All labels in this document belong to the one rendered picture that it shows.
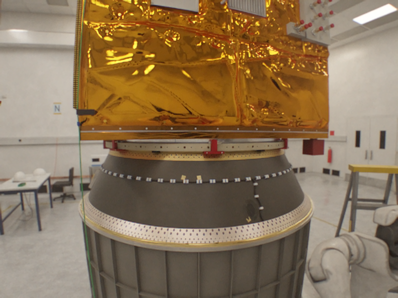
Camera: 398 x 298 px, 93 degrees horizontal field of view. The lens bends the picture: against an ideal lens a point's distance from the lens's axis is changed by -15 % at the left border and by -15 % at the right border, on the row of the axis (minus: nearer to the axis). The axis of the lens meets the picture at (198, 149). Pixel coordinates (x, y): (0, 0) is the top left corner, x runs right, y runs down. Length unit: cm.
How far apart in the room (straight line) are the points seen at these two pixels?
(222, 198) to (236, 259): 37
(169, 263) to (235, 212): 49
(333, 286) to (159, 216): 97
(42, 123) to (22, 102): 79
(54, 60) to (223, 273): 684
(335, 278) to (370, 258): 15
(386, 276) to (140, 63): 143
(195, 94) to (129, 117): 42
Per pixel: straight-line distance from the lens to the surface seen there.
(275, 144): 171
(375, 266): 84
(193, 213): 132
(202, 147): 138
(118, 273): 167
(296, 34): 198
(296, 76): 186
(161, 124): 136
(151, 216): 138
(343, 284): 75
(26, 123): 725
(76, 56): 152
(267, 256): 154
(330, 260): 73
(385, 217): 81
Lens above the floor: 178
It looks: 4 degrees down
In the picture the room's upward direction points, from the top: straight up
